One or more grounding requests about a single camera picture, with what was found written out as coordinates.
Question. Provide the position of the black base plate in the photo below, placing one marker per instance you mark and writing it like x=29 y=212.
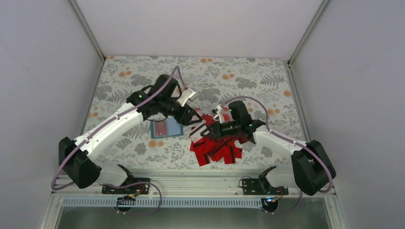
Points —
x=256 y=187
x=134 y=189

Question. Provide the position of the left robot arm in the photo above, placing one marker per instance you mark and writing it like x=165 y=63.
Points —
x=77 y=156

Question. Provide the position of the floral patterned table mat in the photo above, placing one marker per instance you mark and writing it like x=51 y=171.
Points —
x=262 y=83

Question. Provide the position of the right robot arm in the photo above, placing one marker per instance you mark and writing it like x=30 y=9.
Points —
x=310 y=169

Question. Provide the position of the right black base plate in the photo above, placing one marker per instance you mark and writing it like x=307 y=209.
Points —
x=256 y=187

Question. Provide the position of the white card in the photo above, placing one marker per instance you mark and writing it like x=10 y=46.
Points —
x=196 y=133

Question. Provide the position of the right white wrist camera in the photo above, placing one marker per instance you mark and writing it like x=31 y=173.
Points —
x=217 y=114

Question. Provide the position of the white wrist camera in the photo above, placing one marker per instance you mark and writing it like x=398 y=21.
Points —
x=217 y=114
x=189 y=95

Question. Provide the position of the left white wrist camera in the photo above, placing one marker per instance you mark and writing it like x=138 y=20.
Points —
x=189 y=95

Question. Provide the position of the pile of red cards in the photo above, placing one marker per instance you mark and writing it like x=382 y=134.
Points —
x=207 y=150

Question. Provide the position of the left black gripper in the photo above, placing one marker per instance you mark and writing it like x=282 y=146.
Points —
x=185 y=120

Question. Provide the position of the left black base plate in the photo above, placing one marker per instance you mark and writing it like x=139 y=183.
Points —
x=134 y=189

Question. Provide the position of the red card with black stripe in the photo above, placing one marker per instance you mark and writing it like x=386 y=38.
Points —
x=159 y=128

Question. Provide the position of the teal card holder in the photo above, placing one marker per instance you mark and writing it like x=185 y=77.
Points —
x=173 y=128

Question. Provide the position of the aluminium rail frame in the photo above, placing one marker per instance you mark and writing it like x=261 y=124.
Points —
x=181 y=183

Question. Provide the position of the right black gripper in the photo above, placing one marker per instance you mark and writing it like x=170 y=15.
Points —
x=217 y=130

